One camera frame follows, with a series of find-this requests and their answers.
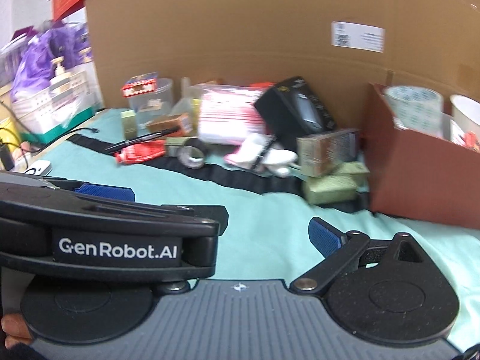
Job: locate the white bowl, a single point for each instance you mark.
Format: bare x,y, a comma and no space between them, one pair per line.
465,122

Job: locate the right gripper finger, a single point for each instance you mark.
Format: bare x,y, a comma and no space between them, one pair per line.
341,252

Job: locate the teal cloth mat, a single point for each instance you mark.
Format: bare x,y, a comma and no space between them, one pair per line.
267,236

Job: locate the small dark tape roll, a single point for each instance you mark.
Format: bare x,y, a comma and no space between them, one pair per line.
191,152

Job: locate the white device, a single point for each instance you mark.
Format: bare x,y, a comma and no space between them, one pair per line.
39,168

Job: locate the person's left hand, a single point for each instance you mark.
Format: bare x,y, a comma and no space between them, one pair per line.
16,330

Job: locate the shiny gold green box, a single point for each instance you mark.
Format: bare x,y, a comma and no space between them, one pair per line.
320,154

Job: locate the patterned tape roll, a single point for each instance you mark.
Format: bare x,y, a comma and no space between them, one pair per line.
416,108

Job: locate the copper long box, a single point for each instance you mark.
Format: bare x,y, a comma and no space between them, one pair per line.
180,122

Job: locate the green white base box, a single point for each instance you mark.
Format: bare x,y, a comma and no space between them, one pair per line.
46,130

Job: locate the large cardboard panel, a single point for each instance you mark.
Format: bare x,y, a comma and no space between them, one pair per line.
430,43

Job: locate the pump bottle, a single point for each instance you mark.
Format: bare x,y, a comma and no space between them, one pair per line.
60,72

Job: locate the clear cotton swab jar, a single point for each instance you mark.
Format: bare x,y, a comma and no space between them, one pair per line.
150,106

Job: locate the red playing card box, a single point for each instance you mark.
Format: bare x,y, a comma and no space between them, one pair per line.
137,87

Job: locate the red squeeze tube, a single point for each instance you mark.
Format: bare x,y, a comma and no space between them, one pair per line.
141,152

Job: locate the white perforated basket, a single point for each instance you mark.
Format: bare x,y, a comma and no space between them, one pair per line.
60,103

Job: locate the black marker pen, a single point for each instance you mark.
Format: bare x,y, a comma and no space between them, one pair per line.
111,149

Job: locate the black product box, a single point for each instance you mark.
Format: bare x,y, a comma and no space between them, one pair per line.
291,110

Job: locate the pink white plastic bag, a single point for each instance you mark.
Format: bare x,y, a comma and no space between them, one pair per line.
227,114

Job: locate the dark red storage box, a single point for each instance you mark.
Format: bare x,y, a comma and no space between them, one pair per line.
415,175

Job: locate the white shipping label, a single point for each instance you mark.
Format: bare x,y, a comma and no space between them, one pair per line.
357,36

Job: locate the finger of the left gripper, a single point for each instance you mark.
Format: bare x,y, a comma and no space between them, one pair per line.
106,191

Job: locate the white pink small packet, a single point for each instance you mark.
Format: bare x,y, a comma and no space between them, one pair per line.
259,153

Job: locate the purple plastic bag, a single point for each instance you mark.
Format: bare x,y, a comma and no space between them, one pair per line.
36,68

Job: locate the small olive green box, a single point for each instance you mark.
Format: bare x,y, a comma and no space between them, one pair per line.
129,124

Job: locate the olive flat box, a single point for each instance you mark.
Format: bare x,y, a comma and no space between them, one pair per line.
339,186

